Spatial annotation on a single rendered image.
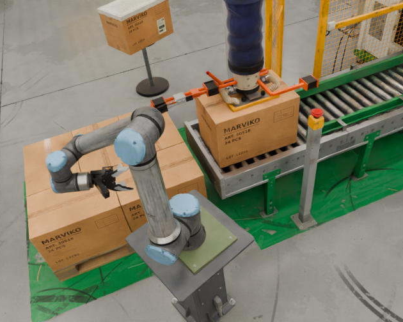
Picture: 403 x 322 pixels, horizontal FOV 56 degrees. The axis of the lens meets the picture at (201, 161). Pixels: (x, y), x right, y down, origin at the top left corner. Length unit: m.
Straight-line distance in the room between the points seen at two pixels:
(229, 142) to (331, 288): 1.18
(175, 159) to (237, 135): 0.53
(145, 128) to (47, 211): 1.55
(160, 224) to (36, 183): 1.56
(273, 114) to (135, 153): 1.42
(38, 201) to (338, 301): 2.11
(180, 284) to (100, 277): 1.15
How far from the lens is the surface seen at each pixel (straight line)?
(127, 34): 3.96
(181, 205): 1.78
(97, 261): 3.01
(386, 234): 3.08
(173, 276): 1.93
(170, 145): 2.87
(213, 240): 1.98
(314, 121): 2.29
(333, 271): 2.82
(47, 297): 3.04
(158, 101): 2.36
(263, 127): 2.56
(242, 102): 2.47
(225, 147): 2.51
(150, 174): 1.38
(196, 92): 2.39
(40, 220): 2.71
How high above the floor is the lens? 2.41
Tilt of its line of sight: 44 degrees down
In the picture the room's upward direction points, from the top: 9 degrees counter-clockwise
